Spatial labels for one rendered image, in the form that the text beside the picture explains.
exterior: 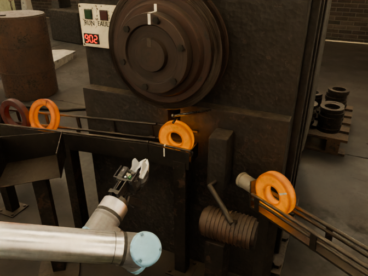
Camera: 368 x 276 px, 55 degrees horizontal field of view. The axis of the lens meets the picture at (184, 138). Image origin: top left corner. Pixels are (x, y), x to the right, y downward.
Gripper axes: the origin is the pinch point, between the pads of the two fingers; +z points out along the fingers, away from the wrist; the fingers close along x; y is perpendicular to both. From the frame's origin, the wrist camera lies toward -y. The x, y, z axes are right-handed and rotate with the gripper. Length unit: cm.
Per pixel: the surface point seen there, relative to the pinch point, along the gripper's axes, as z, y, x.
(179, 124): 24.4, -1.1, -2.9
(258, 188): 6.4, -7.3, -40.3
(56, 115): 24, -11, 66
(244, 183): 9.1, -9.9, -34.6
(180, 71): 21.6, 27.0, -8.8
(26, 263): -30, -69, 71
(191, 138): 22.7, -6.2, -8.4
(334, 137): 153, -113, -66
